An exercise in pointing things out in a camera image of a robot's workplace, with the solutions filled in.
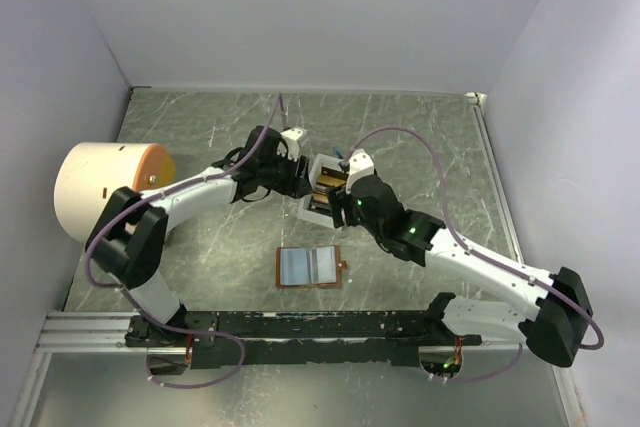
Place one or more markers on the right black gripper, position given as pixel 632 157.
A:
pixel 336 195

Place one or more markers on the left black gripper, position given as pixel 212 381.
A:
pixel 296 187

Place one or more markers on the white card tray box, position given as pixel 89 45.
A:
pixel 304 213

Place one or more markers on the white credit card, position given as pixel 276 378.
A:
pixel 322 265

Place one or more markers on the brown leather card holder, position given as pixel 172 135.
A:
pixel 293 270

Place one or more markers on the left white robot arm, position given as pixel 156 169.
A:
pixel 128 239

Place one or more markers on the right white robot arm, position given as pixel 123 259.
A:
pixel 552 310

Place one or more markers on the white cylinder with orange lid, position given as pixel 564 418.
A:
pixel 92 171

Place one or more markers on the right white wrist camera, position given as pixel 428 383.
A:
pixel 360 165

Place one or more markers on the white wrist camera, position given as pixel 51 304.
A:
pixel 360 165
pixel 292 141

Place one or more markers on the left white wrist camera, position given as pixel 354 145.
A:
pixel 292 141

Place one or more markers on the white corner bracket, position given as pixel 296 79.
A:
pixel 476 98

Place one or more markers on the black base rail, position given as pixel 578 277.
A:
pixel 296 338

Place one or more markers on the aluminium frame rail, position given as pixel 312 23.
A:
pixel 85 332

